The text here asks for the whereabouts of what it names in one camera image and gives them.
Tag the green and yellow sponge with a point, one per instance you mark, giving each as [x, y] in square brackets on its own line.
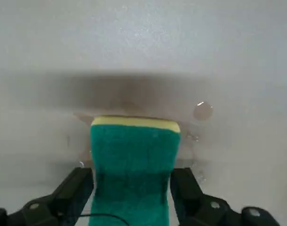
[134, 169]

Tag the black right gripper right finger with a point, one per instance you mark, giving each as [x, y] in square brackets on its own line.
[193, 195]

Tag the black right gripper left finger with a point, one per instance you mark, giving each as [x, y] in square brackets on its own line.
[63, 195]

